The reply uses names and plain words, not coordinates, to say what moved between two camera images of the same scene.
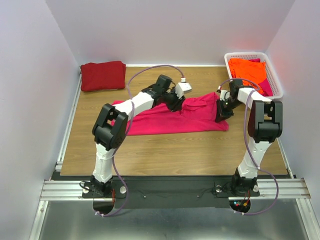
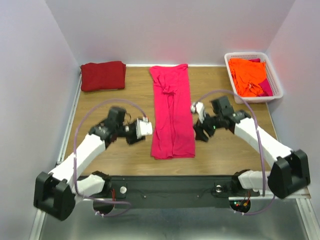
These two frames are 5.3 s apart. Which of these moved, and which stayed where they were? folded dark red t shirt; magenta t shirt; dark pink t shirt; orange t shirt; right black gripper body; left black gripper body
Moved: left black gripper body; right black gripper body; magenta t shirt
Stayed: orange t shirt; dark pink t shirt; folded dark red t shirt
